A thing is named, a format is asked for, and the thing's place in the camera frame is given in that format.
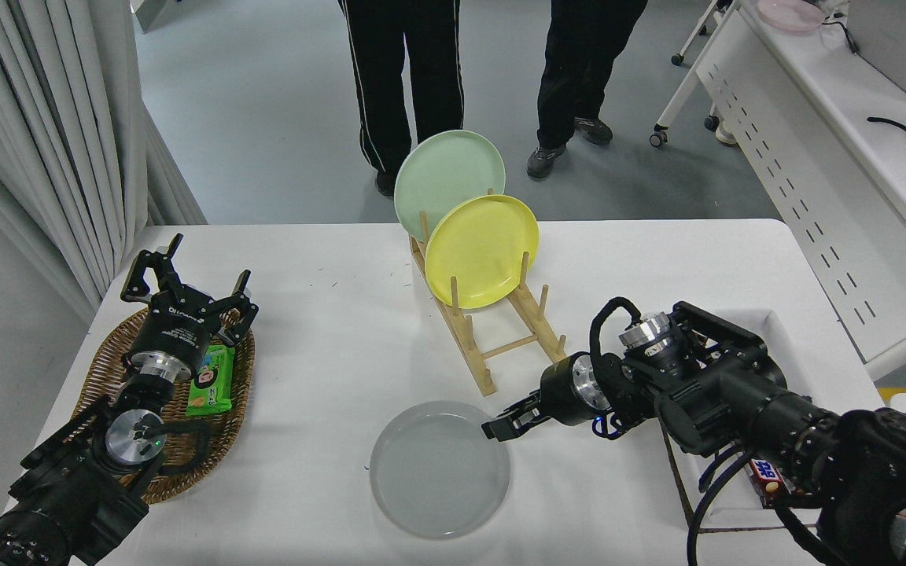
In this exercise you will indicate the white wheeled table leg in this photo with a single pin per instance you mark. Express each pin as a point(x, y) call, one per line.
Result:
point(697, 31)

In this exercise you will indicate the grey plate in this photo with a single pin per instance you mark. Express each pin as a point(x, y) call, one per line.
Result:
point(433, 472)

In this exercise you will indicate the white pleated curtain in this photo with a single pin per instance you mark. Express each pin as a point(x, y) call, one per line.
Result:
point(44, 118)

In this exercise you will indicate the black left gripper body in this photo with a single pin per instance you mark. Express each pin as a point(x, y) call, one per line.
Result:
point(178, 330)

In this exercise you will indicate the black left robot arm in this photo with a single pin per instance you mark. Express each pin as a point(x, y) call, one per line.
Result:
point(68, 487)

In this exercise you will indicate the person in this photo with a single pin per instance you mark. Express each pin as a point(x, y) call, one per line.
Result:
point(390, 79)
point(579, 71)

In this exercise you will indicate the yellow plate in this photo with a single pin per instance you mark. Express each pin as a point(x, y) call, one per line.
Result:
point(480, 251)

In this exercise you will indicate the brown wicker basket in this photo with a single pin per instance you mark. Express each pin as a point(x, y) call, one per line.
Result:
point(111, 362)

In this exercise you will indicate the grey laptop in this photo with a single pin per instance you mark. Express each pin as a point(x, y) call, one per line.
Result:
point(897, 43)

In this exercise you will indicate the long Snickers bar Chinese print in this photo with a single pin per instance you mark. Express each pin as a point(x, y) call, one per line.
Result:
point(767, 479)

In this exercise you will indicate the white desk perforated panel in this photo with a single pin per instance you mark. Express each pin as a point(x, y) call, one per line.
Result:
point(799, 181)

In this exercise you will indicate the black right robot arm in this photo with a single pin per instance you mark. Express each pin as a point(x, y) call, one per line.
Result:
point(736, 401)

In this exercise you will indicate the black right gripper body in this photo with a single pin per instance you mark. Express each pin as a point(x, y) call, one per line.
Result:
point(559, 393)

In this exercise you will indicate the pink bowl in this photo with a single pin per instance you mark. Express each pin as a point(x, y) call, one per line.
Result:
point(789, 14)

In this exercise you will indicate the wooden plate rack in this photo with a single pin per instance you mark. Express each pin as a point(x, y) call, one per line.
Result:
point(484, 377)

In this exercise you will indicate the green snack pack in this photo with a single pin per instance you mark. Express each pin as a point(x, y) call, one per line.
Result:
point(213, 381)

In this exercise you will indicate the white foam tray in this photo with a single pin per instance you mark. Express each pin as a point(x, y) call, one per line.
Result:
point(724, 503)

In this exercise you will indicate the pale green plate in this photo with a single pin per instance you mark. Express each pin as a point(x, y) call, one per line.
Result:
point(445, 177)

